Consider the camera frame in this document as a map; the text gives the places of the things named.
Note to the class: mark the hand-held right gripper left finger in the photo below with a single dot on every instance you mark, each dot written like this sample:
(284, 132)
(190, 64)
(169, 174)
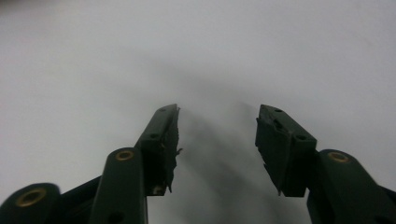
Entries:
(155, 155)

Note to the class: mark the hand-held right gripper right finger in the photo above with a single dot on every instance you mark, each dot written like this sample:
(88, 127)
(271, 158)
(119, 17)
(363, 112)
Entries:
(280, 146)

